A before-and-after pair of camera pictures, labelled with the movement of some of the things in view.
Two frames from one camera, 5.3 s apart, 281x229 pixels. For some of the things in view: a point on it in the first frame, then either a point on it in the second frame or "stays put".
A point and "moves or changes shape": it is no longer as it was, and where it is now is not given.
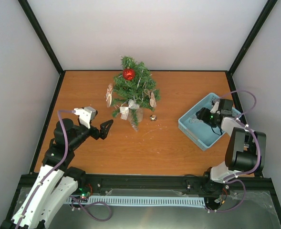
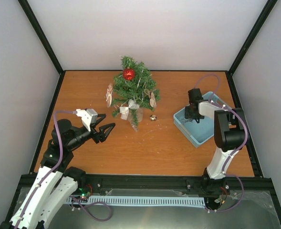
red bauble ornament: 129,74 stays put
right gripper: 202,116 to 187,115
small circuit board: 82,193 stays put
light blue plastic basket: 205,135 moves or changes shape
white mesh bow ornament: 124,110 stays put
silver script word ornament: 194,119 moves or changes shape
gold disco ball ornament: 153,117 stays put
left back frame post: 36,26 stays put
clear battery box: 134,127 stays put
